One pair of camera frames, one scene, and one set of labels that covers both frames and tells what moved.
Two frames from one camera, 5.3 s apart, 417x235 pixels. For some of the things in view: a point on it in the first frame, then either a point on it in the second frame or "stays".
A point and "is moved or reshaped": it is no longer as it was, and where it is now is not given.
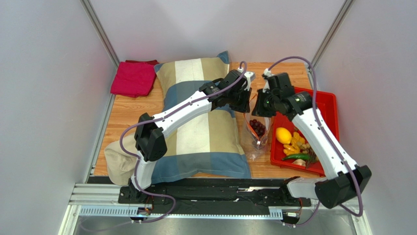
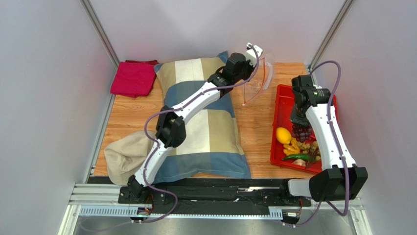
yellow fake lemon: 283,135 stays
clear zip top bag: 255,131 is moved or reshaped
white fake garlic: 299,161 stays
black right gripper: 259,106 → 299,118
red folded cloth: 134,78 stays
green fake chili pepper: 299,156 stays
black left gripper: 245,106 → 251,67
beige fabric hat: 121,166 stays
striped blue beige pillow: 211,145 stays
